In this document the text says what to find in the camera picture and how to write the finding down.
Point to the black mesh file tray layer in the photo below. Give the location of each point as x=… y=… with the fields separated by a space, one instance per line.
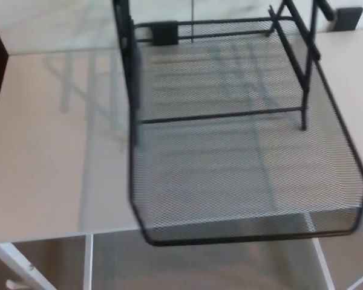
x=230 y=181

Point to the black square plate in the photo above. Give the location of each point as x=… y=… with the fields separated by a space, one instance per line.
x=166 y=33

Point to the black block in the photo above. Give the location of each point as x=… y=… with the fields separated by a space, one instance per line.
x=348 y=18

